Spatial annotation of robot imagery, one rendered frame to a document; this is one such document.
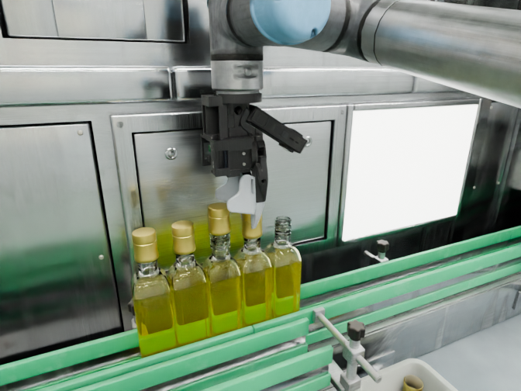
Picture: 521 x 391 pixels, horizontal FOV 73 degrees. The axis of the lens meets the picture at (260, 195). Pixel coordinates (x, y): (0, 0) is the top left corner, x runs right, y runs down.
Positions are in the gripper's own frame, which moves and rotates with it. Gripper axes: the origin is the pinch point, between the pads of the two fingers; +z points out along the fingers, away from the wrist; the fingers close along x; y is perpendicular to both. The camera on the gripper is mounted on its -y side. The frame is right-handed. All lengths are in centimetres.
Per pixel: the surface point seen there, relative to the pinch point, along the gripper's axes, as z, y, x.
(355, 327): 14.7, -10.5, 15.8
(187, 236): 0.8, 11.5, 1.4
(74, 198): -2.0, 26.9, -16.2
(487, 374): 41, -49, 16
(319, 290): 21.3, -16.6, -2.8
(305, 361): 19.8, -2.9, 14.0
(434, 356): 41, -43, 8
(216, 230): 0.8, 6.8, 1.6
